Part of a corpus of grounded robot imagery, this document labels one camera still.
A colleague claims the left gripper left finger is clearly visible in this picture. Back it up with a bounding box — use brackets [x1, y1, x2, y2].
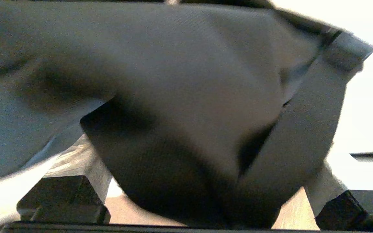
[17, 134, 113, 225]

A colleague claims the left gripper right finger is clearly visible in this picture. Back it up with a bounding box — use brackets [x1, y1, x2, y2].
[307, 161, 373, 232]

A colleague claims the grey garment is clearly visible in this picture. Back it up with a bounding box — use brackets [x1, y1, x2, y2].
[0, 0, 373, 229]

